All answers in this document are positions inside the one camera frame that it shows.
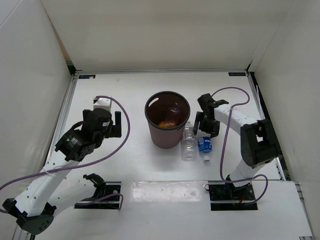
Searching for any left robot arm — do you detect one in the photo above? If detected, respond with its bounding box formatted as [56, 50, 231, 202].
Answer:
[2, 108, 122, 235]

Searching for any blue label plastic bottle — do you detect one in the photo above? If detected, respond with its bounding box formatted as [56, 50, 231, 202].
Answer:
[197, 136, 212, 163]

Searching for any orange plastic bottle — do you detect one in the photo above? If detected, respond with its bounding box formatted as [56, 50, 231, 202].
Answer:
[158, 120, 177, 128]

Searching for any clear plastic bottle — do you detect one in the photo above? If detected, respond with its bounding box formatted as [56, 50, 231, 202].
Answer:
[164, 106, 181, 126]

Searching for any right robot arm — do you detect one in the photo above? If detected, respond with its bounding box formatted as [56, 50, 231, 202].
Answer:
[193, 93, 281, 200]

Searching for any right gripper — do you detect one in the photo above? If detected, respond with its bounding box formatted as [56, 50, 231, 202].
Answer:
[193, 111, 221, 139]

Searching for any clear labelled water bottle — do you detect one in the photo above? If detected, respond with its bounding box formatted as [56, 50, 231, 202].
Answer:
[181, 121, 197, 162]

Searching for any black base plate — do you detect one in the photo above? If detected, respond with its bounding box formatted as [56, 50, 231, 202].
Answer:
[73, 180, 123, 209]
[204, 181, 258, 211]

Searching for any maroon plastic bin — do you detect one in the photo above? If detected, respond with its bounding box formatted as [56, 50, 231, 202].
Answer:
[144, 91, 191, 149]

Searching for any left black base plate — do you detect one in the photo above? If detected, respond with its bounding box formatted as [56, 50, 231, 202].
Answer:
[73, 180, 123, 209]

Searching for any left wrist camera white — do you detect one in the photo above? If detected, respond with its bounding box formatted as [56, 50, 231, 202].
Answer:
[93, 97, 112, 112]

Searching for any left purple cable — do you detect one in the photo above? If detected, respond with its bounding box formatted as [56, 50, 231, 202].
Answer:
[0, 95, 131, 214]

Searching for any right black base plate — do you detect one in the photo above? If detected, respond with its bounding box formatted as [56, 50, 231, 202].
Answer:
[204, 181, 258, 211]

